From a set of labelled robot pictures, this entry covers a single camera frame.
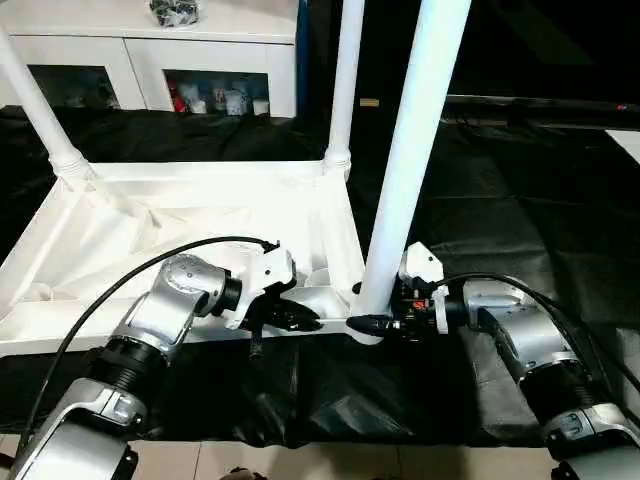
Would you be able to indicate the black plastic mat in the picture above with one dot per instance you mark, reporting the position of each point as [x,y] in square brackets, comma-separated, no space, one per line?
[525,200]

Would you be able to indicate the small beige block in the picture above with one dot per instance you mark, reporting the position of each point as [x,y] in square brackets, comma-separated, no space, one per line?
[369,102]

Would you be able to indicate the white flat board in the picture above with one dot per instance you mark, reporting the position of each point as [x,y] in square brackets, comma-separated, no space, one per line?
[625,145]

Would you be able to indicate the white cabinet with glass doors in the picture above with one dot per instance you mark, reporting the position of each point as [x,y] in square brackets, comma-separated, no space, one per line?
[150,50]

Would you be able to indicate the clear bag of dark parts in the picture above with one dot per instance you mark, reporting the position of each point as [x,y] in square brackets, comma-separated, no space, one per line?
[175,12]

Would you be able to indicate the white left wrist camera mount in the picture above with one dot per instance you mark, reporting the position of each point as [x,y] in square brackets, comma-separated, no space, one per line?
[265,270]

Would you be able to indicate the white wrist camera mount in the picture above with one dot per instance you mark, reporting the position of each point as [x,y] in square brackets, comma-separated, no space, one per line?
[265,270]
[422,260]

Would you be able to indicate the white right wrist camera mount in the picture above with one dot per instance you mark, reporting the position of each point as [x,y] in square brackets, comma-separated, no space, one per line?
[422,260]

